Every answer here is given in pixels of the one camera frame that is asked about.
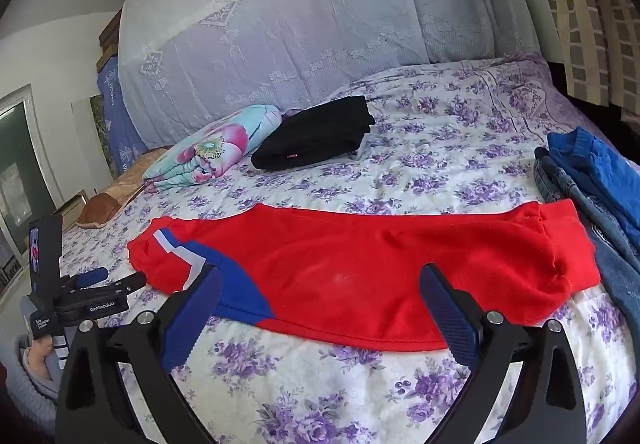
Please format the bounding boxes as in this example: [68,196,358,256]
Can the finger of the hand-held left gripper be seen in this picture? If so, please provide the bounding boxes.
[75,267,109,290]
[106,271,147,298]

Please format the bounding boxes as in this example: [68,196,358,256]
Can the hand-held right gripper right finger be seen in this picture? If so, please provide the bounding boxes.
[419,263,587,444]

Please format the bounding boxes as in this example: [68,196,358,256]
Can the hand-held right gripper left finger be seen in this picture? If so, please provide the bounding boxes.
[54,264,224,444]

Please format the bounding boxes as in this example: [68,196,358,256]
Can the red pants with striped side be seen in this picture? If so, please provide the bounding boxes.
[127,201,601,352]

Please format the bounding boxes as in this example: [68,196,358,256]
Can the person's left forearm grey sleeve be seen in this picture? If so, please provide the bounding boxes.
[9,334,63,407]

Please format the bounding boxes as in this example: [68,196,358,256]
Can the person's left hand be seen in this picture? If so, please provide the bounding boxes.
[21,338,57,381]

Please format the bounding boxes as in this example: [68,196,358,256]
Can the wooden nightstand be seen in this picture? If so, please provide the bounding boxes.
[52,194,91,226]

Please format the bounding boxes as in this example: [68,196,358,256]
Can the brown pillow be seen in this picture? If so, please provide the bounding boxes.
[76,147,171,230]

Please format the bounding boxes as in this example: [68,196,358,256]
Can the folded floral quilt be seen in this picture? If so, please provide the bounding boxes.
[142,104,283,192]

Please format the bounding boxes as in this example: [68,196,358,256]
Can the bed with purple floral sheet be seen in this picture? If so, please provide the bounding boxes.
[60,52,640,444]

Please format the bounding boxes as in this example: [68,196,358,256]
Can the blue patterned cloth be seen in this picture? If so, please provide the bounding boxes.
[95,54,148,175]

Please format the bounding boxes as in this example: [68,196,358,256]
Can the blue jeans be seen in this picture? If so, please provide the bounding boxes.
[532,147,640,330]

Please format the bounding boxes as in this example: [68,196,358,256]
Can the blue garment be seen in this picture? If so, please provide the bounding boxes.
[547,127,640,250]

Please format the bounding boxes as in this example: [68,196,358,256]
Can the folded black clothes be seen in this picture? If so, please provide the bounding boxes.
[250,95,376,172]

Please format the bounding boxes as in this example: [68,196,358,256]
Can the brown boxes on wardrobe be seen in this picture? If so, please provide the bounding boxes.
[98,9,123,59]

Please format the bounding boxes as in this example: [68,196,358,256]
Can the white lace bed net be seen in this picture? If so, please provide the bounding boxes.
[117,0,541,150]

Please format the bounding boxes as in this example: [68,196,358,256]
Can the window with white frame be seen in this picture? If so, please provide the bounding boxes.
[0,87,56,285]

